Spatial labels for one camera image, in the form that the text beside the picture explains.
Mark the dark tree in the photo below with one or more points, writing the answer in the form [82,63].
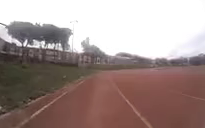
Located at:
[91,50]

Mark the long low building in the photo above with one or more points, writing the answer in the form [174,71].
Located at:
[130,60]

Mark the tall light pole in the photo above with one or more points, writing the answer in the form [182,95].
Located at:
[72,40]

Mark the group of flat-topped trees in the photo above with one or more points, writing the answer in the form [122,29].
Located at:
[40,31]

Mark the concrete kerb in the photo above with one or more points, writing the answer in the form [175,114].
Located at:
[33,100]

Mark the dark building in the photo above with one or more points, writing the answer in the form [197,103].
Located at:
[203,59]

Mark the long pale boundary wall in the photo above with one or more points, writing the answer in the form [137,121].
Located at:
[53,55]

